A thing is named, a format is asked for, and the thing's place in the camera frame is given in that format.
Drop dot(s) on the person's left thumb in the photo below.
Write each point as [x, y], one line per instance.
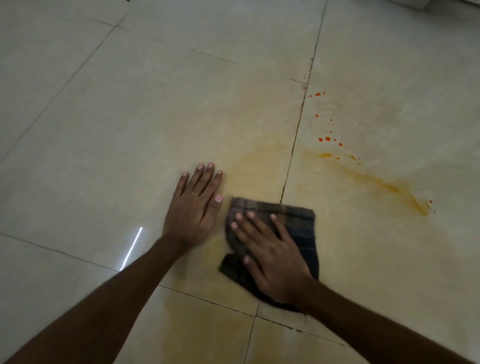
[214, 210]

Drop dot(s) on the person's right forearm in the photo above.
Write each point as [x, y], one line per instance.
[367, 330]

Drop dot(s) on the person's right little finger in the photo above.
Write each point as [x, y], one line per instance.
[282, 228]

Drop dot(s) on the person's left little finger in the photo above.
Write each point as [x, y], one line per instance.
[182, 185]

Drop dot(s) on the person's left hand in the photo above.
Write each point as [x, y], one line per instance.
[191, 215]

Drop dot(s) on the person's right hand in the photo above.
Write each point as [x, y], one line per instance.
[279, 266]

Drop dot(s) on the person's left middle finger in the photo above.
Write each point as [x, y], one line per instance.
[206, 180]

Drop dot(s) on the person's right thumb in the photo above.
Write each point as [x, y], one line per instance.
[253, 270]

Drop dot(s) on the dark plaid cleaning cloth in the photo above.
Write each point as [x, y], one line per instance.
[300, 232]

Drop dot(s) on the orange liquid smear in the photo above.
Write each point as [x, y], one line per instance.
[390, 185]

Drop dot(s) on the person's left forearm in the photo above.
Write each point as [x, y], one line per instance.
[97, 303]

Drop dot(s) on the scatter of red droplets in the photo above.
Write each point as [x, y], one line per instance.
[327, 138]

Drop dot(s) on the person's right middle finger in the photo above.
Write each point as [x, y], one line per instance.
[252, 227]

